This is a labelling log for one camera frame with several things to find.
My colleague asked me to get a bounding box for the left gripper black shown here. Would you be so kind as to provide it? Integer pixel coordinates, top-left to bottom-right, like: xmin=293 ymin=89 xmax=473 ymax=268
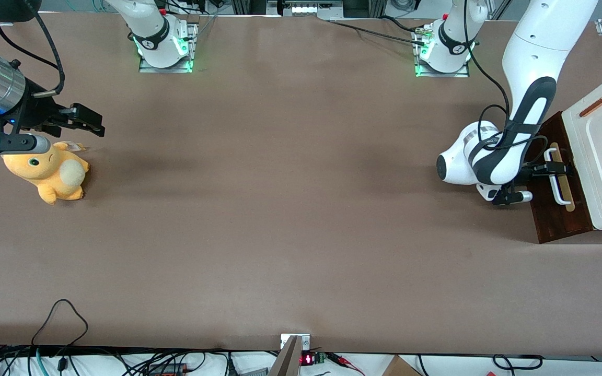
xmin=515 ymin=162 xmax=573 ymax=184

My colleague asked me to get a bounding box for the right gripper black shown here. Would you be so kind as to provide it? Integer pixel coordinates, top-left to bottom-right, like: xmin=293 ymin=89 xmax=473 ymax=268
xmin=0 ymin=81 xmax=106 ymax=138

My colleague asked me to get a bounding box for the white bow drawer handle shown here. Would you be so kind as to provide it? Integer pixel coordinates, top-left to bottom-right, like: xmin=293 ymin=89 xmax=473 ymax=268
xmin=544 ymin=149 xmax=568 ymax=205

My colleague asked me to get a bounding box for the dark brown wooden drawer front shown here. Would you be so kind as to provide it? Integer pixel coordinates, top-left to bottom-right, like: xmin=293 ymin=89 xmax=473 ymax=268
xmin=526 ymin=111 xmax=594 ymax=244

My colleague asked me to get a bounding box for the orange plush toy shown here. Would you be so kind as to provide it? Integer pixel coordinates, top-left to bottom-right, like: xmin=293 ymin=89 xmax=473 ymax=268
xmin=2 ymin=140 xmax=90 ymax=205

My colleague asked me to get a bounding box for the orange strip on cabinet lid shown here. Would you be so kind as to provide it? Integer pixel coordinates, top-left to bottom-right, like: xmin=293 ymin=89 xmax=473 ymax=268
xmin=579 ymin=91 xmax=602 ymax=118

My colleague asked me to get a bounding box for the lit device behind table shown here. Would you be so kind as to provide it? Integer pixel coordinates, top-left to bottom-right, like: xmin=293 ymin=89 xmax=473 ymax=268
xmin=266 ymin=0 xmax=344 ymax=17

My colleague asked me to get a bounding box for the brown cardboard box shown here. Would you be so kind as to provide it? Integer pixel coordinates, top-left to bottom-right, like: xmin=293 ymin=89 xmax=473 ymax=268
xmin=382 ymin=355 xmax=423 ymax=376

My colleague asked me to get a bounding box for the red clip lead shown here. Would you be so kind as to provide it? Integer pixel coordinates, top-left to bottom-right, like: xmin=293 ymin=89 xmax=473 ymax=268
xmin=326 ymin=353 xmax=367 ymax=375

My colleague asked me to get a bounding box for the grey metal beam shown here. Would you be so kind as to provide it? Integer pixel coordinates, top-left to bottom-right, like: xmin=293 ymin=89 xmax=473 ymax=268
xmin=268 ymin=336 xmax=303 ymax=376

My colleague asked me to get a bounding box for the light wooden handle backing strip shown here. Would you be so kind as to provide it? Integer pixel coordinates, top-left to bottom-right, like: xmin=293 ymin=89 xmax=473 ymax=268
xmin=548 ymin=142 xmax=576 ymax=212

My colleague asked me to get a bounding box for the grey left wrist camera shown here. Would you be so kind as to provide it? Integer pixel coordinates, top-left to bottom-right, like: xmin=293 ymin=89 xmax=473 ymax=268
xmin=492 ymin=190 xmax=533 ymax=205

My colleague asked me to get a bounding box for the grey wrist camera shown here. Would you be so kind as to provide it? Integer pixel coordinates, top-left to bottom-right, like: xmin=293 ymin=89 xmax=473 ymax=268
xmin=492 ymin=190 xmax=533 ymax=205
xmin=0 ymin=134 xmax=51 ymax=155

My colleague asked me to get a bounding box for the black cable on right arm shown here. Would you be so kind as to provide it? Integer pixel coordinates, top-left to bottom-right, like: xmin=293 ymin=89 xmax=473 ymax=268
xmin=0 ymin=10 xmax=66 ymax=99

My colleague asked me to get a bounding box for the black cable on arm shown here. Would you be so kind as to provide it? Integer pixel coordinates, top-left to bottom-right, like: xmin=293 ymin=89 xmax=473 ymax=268
xmin=0 ymin=10 xmax=66 ymax=99
xmin=462 ymin=0 xmax=548 ymax=152

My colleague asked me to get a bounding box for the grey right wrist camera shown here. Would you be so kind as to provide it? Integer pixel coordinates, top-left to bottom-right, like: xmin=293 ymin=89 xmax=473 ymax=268
xmin=0 ymin=134 xmax=51 ymax=155

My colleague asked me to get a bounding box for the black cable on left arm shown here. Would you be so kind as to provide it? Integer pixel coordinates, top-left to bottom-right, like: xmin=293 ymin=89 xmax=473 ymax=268
xmin=462 ymin=0 xmax=548 ymax=152

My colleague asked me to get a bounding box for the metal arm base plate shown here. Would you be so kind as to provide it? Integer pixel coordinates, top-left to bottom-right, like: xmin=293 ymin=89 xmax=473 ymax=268
xmin=414 ymin=26 xmax=471 ymax=78
xmin=138 ymin=21 xmax=199 ymax=74

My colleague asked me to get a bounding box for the black looped cable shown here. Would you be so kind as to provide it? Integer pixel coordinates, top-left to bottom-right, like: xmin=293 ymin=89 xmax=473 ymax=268
xmin=30 ymin=299 xmax=89 ymax=362

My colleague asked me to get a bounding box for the black oval loop cable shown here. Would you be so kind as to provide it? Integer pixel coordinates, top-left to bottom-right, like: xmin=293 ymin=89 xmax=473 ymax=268
xmin=491 ymin=354 xmax=543 ymax=372

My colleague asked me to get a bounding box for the black cable across table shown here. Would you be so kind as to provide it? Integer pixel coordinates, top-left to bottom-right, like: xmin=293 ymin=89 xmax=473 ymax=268
xmin=327 ymin=16 xmax=428 ymax=46

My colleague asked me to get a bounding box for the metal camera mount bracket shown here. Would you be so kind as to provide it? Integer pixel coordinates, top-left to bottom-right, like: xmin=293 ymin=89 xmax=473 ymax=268
xmin=280 ymin=334 xmax=311 ymax=351

